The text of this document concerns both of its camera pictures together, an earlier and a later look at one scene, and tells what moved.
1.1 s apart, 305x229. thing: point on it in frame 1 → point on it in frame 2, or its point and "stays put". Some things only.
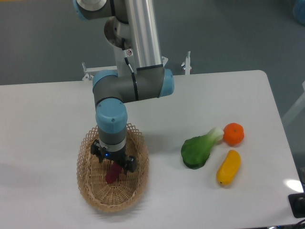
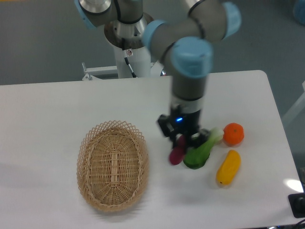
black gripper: x=119 y=156 → x=186 y=122
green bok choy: x=195 y=150 stays put
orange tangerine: x=233 y=133 stays put
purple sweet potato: x=113 y=173 → x=176 y=155
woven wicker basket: x=91 y=173 stays put
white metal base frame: x=90 y=71 stays put
